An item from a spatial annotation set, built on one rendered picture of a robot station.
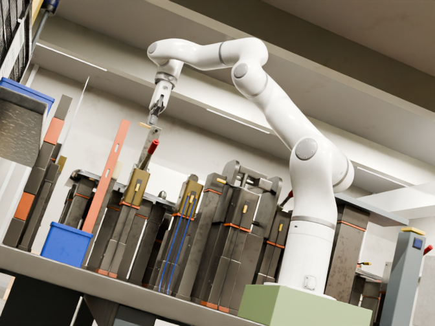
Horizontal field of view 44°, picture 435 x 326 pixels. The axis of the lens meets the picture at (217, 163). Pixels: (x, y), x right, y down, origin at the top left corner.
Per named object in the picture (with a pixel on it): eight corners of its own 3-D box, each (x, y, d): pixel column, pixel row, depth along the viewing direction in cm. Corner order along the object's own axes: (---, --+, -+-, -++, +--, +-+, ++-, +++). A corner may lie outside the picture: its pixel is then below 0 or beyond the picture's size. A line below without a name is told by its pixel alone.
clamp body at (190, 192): (165, 295, 176) (198, 188, 185) (173, 297, 166) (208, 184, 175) (146, 289, 174) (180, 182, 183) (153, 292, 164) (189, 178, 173)
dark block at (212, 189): (184, 299, 174) (220, 179, 185) (189, 301, 168) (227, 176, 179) (169, 295, 173) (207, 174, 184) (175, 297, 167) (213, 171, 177)
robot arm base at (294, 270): (348, 304, 132) (360, 232, 137) (276, 285, 129) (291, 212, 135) (318, 303, 150) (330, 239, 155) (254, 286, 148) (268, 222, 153)
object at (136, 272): (138, 285, 191) (163, 208, 198) (141, 286, 186) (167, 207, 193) (125, 281, 189) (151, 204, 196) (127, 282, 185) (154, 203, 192)
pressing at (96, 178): (376, 286, 234) (377, 283, 234) (410, 290, 213) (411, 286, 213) (68, 179, 197) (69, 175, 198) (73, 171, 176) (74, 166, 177)
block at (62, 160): (30, 252, 194) (66, 160, 203) (30, 252, 186) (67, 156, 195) (8, 245, 192) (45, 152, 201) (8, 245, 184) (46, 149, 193)
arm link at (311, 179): (342, 235, 146) (356, 154, 152) (312, 215, 132) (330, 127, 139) (302, 230, 153) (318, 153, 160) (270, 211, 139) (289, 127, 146)
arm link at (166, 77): (180, 77, 200) (177, 85, 199) (173, 85, 208) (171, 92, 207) (159, 69, 198) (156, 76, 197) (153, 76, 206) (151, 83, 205)
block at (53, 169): (26, 251, 184) (57, 169, 192) (26, 251, 173) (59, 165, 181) (17, 248, 184) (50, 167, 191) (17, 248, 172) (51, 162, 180)
